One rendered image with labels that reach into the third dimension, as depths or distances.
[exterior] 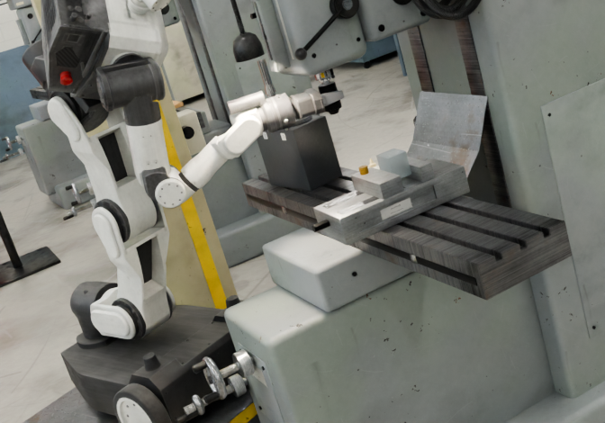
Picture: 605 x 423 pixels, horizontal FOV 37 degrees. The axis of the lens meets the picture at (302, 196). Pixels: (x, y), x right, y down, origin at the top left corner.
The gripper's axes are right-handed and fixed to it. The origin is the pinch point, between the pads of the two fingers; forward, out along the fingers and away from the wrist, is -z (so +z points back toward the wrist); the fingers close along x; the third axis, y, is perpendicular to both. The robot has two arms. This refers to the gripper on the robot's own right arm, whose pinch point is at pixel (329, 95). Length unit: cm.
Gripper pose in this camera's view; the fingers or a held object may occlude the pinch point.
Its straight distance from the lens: 236.3
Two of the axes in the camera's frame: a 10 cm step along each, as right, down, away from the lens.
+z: -9.4, 3.2, -1.2
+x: -2.0, -2.3, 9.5
